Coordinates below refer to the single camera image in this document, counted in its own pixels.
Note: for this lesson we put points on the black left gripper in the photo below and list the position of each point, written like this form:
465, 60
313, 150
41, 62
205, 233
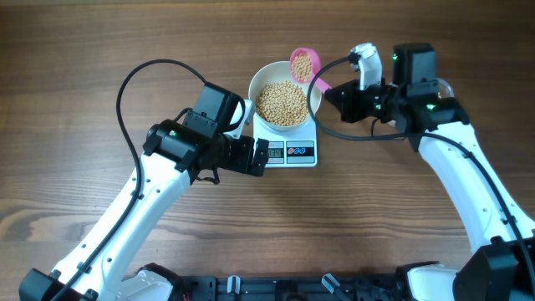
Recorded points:
242, 163

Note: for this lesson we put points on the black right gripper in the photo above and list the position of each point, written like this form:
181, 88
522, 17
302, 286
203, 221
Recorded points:
348, 104

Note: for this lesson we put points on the pink plastic measuring scoop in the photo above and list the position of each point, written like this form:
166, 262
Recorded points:
304, 65

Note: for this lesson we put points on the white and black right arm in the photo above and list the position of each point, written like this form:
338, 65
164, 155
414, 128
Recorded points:
500, 233

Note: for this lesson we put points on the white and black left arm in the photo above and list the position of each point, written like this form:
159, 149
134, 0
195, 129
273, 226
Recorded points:
206, 137

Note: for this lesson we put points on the white digital kitchen scale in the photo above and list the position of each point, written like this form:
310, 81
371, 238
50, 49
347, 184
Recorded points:
293, 148

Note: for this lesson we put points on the soybeans in white bowl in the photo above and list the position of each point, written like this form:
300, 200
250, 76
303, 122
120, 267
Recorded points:
282, 104

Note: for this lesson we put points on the clear plastic container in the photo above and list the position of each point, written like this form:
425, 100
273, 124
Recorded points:
420, 112

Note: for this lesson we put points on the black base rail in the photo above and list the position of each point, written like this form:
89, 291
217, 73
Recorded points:
362, 287

